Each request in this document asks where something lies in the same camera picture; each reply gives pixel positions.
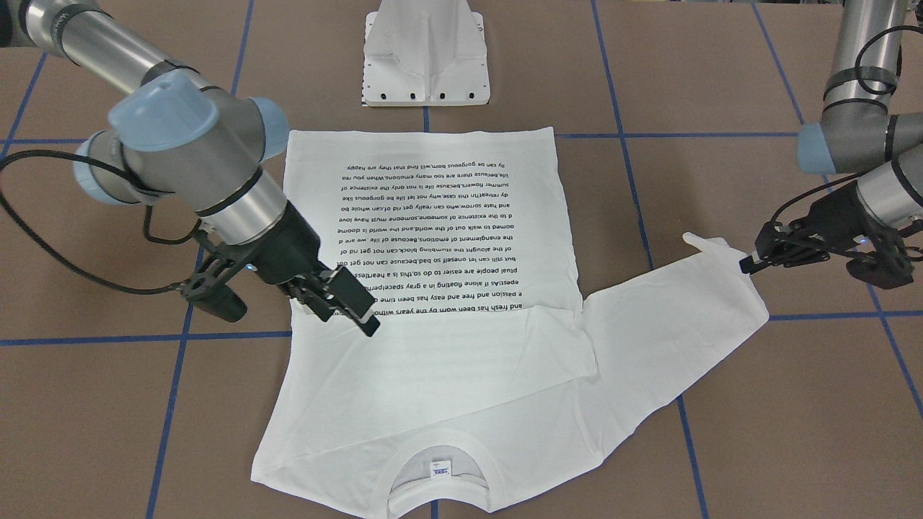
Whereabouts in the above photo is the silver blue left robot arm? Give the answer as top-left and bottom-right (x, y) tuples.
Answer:
(741, 1), (922, 289)

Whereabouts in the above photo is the white long-sleeve printed shirt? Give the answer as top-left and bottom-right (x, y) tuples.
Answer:
(251, 128), (768, 518)

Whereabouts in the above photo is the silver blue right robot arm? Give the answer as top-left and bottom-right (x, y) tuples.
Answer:
(2, 1), (379, 336)

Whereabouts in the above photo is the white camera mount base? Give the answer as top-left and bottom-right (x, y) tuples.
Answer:
(362, 1), (490, 107)

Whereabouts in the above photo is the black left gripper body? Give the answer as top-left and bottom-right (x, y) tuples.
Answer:
(754, 182), (917, 289)

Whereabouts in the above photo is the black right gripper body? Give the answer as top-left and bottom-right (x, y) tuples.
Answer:
(180, 203), (335, 322)

